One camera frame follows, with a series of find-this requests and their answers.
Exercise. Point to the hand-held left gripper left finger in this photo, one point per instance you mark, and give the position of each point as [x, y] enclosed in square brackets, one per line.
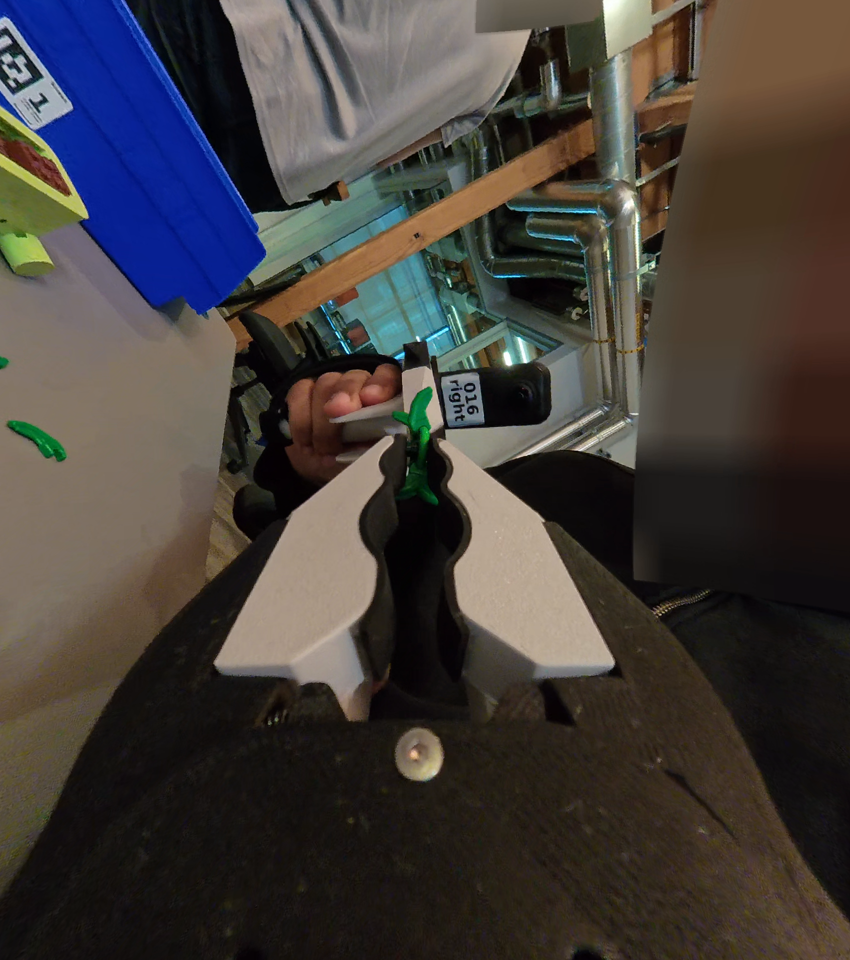
[305, 592]

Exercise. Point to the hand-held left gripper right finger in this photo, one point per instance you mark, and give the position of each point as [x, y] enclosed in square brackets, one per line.
[530, 592]

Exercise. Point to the black office chair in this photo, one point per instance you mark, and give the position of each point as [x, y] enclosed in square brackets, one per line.
[267, 345]

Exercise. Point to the wooden beam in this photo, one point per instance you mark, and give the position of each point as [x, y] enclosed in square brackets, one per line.
[432, 217]

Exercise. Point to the blue plastic bin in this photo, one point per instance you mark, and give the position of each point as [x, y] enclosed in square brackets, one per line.
[132, 150]

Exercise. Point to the green toy plant stem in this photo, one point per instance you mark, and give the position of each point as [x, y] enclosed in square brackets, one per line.
[417, 457]

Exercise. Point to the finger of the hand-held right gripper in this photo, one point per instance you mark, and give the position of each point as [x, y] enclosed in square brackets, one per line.
[407, 382]

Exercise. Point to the person's right hand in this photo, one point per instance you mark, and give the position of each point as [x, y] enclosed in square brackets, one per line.
[312, 427]

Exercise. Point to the person's right forearm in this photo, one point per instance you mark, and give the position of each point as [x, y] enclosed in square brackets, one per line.
[275, 487]

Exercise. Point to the silver ventilation ducts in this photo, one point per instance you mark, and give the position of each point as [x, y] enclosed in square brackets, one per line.
[612, 225]

